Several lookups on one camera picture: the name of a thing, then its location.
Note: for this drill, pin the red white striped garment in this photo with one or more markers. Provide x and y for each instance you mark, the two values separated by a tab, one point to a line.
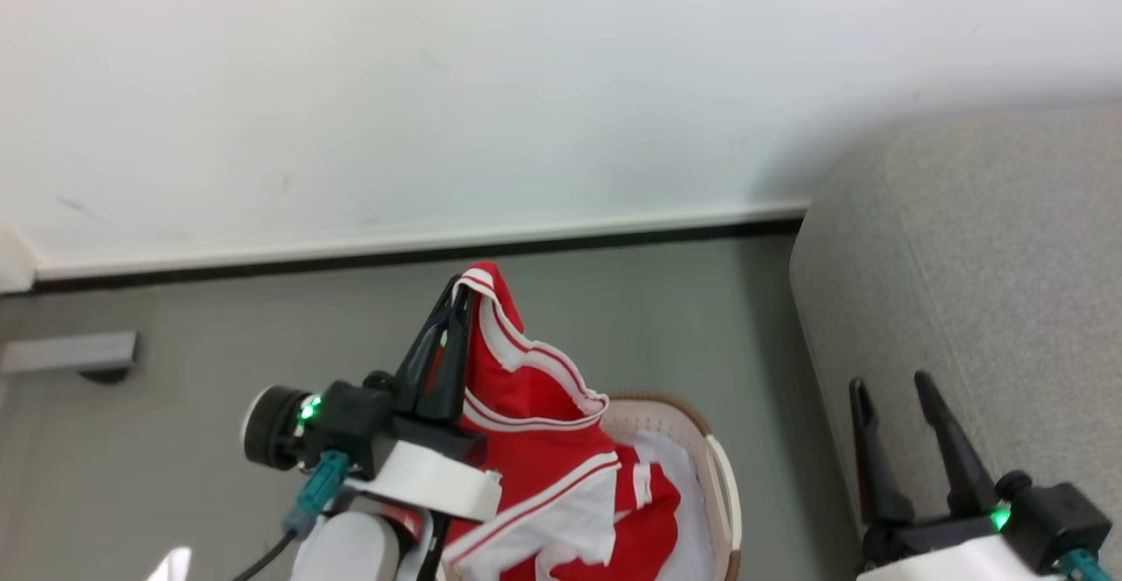
526	458

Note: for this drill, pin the white laundry basket brown rim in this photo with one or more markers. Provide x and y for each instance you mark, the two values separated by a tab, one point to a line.
723	493

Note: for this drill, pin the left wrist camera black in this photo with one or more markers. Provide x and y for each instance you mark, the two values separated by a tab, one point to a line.
351	423

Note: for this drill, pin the white wall baseboard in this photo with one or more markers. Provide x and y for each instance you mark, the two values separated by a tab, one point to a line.
421	244

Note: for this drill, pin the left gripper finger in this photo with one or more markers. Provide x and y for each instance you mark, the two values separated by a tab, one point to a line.
454	371
424	362

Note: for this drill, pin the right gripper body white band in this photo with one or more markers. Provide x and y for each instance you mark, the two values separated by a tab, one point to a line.
947	555

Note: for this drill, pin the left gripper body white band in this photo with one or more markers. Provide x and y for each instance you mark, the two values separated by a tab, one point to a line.
438	480

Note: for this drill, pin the grey fabric sofa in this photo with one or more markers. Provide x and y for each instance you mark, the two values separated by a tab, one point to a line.
982	283

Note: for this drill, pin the white cloth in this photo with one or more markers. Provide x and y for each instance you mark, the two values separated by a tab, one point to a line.
688	511

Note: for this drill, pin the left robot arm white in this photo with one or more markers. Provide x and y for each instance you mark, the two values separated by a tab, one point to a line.
351	550

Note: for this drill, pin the grey metal bracket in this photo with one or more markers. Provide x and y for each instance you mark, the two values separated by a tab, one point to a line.
66	353

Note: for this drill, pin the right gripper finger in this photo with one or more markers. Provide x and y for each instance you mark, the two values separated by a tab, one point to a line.
960	463
877	467

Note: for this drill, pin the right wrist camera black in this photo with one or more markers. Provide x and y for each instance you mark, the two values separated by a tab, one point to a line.
1061	515

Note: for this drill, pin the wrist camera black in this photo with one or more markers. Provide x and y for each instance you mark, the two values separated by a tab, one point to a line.
351	423
1061	515

